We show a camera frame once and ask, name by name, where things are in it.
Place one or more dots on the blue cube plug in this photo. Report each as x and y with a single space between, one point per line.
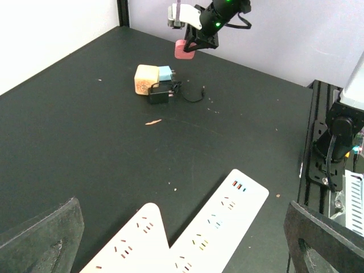
166 73

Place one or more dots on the orange cube plug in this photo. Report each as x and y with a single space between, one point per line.
145 77

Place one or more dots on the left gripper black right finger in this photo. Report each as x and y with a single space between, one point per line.
318 244

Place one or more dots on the white power strip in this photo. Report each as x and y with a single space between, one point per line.
212 237

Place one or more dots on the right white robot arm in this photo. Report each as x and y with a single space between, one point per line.
203 24

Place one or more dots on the light blue slotted cable duct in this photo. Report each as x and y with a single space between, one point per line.
354 201

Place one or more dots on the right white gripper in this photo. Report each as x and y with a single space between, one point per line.
194 38

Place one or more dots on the pink extension socket adapter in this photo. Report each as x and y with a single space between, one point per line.
139 246

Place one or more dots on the black aluminium frame rail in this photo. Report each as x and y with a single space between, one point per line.
312 190

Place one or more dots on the small orange debris strip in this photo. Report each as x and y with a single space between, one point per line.
153 122

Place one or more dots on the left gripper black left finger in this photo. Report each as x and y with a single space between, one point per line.
45 243

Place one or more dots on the black plug adapter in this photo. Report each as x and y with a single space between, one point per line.
161 92

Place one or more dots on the pink square plug piece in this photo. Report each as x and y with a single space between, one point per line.
179 50

